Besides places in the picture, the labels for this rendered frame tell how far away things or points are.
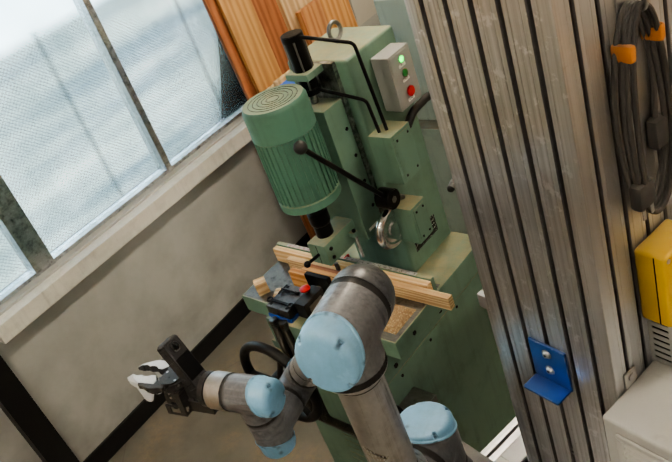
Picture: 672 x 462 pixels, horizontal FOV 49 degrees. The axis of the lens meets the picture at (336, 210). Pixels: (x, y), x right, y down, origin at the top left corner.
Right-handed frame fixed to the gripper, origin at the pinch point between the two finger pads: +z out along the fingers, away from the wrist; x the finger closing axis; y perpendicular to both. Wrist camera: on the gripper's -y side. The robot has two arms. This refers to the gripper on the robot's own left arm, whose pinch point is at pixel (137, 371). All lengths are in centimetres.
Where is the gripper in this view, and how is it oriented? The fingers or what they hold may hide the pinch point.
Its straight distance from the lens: 166.3
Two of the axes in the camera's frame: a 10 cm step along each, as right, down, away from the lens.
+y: 2.5, 8.8, 4.0
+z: -8.6, 0.1, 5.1
